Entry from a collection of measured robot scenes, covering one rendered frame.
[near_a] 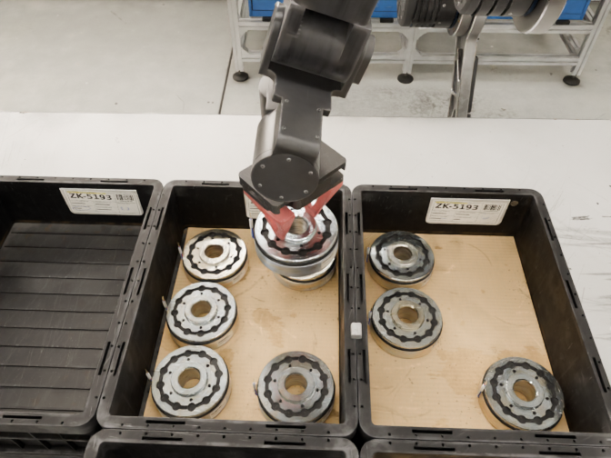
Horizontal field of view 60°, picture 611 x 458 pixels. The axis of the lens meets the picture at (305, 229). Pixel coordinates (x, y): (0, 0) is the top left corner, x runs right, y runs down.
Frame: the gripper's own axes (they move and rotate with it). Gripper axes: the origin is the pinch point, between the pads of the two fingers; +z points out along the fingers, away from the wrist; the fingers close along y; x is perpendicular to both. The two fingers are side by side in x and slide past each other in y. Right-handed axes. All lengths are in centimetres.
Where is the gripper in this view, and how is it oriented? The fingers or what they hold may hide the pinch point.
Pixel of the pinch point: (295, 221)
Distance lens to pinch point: 63.0
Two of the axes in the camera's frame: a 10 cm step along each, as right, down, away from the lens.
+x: -6.6, -5.8, 4.7
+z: 0.1, 6.3, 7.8
